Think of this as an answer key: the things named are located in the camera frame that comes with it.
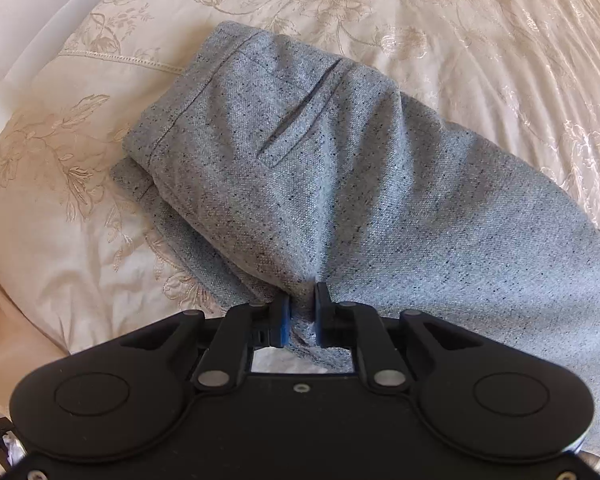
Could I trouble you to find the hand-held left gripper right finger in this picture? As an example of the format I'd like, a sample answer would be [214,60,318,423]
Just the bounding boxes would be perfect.
[313,282,484,396]

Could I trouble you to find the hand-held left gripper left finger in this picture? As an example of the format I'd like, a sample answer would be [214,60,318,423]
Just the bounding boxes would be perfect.
[119,294,292,396]

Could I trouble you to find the grey speckled pants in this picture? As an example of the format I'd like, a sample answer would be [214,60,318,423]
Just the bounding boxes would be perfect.
[111,21,600,461]

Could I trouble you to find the cream embroidered bedspread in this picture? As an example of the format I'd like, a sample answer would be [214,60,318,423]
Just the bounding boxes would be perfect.
[0,0,600,401]

